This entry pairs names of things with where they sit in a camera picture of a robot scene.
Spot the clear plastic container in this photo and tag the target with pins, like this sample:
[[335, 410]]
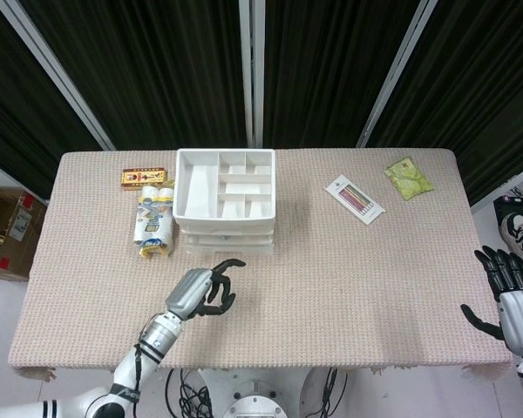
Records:
[[226, 240]]

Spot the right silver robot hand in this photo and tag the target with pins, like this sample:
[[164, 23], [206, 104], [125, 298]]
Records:
[[520, 313]]

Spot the green snack packet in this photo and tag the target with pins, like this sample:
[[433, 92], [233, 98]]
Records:
[[409, 178]]

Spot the white coloured pencil box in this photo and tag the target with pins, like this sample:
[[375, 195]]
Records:
[[355, 199]]

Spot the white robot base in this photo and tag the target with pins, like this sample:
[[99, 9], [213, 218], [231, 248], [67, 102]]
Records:
[[253, 396]]

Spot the paper roll pack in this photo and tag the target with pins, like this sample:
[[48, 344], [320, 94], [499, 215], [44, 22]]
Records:
[[152, 217]]

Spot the brown cardboard box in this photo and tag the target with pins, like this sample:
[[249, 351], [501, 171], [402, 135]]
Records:
[[13, 231]]

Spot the grey metal frame post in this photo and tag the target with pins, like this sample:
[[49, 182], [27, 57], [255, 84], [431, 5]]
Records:
[[252, 74], [56, 74], [396, 74]]

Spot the white plastic drawer unit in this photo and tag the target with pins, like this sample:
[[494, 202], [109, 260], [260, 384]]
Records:
[[181, 187]]

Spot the black pleated curtain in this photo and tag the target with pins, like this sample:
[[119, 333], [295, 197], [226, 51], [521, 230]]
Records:
[[165, 65]]

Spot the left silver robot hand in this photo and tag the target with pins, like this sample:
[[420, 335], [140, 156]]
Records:
[[192, 291]]

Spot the white black sneaker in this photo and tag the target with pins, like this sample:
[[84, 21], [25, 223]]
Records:
[[520, 233]]

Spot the brown yellow printed box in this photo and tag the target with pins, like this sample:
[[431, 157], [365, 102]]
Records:
[[144, 178]]

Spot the beige woven tablecloth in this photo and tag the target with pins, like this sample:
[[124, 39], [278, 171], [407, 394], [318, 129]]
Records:
[[309, 305]]

